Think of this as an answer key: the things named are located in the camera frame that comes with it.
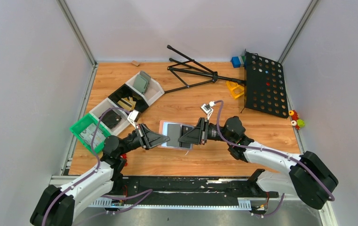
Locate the green white toy piece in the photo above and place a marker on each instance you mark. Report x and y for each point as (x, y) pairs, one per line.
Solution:
(298, 124)

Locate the white bin near green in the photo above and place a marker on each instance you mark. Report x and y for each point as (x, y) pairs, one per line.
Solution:
(105, 105)

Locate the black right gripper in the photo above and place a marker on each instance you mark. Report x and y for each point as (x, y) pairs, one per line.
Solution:
(203, 131)

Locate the yellow toy frame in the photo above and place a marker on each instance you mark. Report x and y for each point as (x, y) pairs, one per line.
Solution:
(235, 89)

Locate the black plastic bin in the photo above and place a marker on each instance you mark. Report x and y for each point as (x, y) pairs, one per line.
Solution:
(126, 91)

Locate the red yellow toy piece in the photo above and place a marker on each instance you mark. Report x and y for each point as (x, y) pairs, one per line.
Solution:
(294, 115)

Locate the black folding tripod stand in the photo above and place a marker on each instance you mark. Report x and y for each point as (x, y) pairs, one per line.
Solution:
(192, 67)

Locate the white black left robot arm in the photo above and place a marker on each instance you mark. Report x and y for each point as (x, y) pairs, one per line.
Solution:
(59, 206)

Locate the blue toy block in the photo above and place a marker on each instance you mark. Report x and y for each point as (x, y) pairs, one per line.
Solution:
(238, 61)

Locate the white bin far end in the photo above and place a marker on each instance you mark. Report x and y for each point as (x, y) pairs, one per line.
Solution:
(153, 93)

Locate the black VIP credit card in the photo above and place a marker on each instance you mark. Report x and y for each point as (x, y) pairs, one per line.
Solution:
(185, 129)

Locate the green plastic bin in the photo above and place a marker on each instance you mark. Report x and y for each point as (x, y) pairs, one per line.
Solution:
(82, 124)

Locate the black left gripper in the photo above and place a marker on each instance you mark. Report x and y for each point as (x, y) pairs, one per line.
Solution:
(144, 136)

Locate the tan black item in bin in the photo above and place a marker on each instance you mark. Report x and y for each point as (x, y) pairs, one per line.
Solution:
(128, 103)

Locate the black perforated music tray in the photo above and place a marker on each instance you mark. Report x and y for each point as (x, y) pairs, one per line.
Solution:
(265, 89)

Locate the clear packet in green bin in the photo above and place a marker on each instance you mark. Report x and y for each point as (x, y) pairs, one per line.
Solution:
(90, 134)

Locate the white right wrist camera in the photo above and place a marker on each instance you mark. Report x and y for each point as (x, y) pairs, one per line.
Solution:
(208, 109)

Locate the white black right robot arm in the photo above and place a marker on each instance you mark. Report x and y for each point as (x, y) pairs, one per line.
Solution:
(303, 175)

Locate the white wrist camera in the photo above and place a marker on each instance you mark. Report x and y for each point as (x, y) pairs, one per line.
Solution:
(208, 109)
(133, 117)

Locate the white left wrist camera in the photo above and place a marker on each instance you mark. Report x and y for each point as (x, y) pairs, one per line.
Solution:
(133, 117)

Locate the grey green pouch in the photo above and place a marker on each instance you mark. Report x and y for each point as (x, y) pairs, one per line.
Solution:
(142, 81)

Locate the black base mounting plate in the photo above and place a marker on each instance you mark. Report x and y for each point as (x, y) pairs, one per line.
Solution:
(191, 191)

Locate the small wooden block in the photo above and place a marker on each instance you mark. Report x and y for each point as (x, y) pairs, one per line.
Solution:
(135, 63)

